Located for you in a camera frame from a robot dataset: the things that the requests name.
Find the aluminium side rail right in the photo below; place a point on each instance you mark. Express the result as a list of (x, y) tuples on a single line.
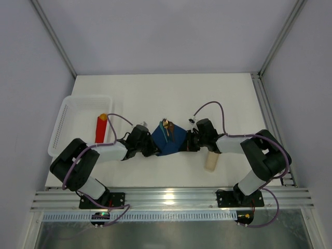
[(288, 179)]

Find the blue paper napkin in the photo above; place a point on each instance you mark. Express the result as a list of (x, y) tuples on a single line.
[(169, 147)]

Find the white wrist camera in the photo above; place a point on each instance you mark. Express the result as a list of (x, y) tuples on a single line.
[(193, 121), (144, 124)]

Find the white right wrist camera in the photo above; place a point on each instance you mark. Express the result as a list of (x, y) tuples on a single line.
[(193, 121)]

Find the brown wooden spoon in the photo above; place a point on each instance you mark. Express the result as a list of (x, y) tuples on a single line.
[(171, 130)]

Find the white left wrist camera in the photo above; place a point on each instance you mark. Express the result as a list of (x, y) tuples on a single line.
[(144, 124)]

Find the aluminium frame post left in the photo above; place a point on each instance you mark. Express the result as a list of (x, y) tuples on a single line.
[(53, 36)]

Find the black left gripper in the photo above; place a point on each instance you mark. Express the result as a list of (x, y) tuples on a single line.
[(151, 146)]

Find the white plastic basket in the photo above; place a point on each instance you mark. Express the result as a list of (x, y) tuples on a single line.
[(77, 118)]

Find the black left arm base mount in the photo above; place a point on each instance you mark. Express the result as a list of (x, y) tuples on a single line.
[(107, 200)]

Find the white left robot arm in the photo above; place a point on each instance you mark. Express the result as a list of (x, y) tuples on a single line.
[(75, 163)]

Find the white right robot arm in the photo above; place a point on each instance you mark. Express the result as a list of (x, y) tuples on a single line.
[(266, 156)]

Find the aluminium frame post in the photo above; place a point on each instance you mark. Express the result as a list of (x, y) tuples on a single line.
[(282, 35), (53, 36)]

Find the aluminium frame post right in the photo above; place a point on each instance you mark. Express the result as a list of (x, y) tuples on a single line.
[(282, 35)]

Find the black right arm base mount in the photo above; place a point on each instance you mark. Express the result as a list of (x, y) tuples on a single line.
[(234, 199)]

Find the white slotted cable duct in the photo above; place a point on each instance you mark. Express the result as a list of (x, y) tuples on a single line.
[(140, 216)]

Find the teal plastic knife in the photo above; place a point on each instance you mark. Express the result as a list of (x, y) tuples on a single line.
[(163, 131)]

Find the beige cutlery tray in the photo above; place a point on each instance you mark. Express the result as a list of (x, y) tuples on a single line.
[(211, 161)]

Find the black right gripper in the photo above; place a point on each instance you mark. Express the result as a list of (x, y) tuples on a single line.
[(191, 141)]

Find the aluminium table edge rail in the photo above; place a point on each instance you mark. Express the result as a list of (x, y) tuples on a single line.
[(202, 198)]

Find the red bottle orange cap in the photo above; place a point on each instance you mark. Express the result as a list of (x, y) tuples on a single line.
[(100, 131)]

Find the gold fork green handle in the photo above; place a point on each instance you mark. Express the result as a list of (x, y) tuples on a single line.
[(166, 125)]

